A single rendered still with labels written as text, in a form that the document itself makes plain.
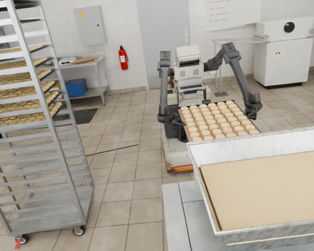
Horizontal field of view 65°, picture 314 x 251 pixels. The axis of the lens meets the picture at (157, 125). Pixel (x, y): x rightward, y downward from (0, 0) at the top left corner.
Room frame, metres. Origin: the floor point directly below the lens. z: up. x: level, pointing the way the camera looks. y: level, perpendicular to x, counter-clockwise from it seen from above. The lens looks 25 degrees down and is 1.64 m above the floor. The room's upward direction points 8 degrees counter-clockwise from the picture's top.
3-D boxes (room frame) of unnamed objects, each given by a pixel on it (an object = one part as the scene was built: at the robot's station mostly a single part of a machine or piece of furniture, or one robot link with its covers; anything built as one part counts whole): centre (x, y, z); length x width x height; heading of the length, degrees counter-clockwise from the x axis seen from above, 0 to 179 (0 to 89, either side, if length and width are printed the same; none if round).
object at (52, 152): (1.94, 1.02, 0.60); 0.64 x 0.03 x 0.03; 91
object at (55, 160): (1.94, 1.02, 0.51); 0.64 x 0.03 x 0.03; 91
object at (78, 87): (5.13, 1.59, 0.36); 0.46 x 0.38 x 0.26; 178
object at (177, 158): (2.47, -0.35, 0.16); 0.67 x 0.64 x 0.25; 0
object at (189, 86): (2.17, -0.36, 0.93); 0.28 x 0.16 x 0.22; 90
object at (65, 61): (5.10, 1.62, 0.92); 0.32 x 0.30 x 0.09; 3
